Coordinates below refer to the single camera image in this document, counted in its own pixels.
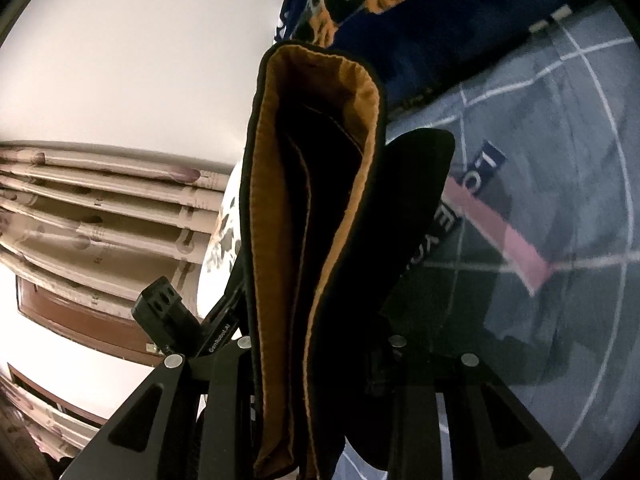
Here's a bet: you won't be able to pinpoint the navy dog print blanket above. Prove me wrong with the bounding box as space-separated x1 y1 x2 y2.
274 0 601 111

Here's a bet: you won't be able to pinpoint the black pants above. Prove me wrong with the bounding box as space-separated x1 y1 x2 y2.
239 42 456 480

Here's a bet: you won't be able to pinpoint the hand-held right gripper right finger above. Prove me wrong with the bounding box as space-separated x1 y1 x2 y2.
387 335 584 480

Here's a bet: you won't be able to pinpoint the brown wooden panel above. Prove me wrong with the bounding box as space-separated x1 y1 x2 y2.
16 276 168 367

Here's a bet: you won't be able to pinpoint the white floral pillow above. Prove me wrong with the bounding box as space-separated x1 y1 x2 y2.
197 170 247 311

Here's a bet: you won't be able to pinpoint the beige carved wooden frame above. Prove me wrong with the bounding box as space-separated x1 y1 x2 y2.
0 141 232 466

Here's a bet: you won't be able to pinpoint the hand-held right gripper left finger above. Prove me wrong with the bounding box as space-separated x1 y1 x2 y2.
60 336 257 480

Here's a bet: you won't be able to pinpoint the blue-grey grid bedsheet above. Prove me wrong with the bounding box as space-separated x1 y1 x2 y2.
340 0 640 480

